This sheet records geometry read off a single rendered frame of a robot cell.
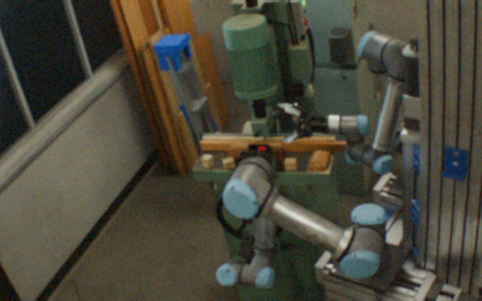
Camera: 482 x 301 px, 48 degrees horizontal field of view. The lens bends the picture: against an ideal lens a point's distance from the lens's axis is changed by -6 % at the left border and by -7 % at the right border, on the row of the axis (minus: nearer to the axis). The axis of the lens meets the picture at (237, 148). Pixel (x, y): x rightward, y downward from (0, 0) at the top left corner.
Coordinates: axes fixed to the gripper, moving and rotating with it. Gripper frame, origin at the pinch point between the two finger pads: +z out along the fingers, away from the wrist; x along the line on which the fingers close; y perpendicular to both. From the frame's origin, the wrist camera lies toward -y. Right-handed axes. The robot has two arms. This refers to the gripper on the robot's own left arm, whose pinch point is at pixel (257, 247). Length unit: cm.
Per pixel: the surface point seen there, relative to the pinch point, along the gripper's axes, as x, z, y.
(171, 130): -108, 134, -34
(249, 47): -4, -7, -79
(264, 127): -3.3, 14.0, -47.6
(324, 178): 23.3, 13.2, -28.2
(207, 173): -27.4, 10.9, -26.5
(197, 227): -75, 106, 24
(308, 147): 13.3, 24.1, -39.4
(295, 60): 7, 24, -76
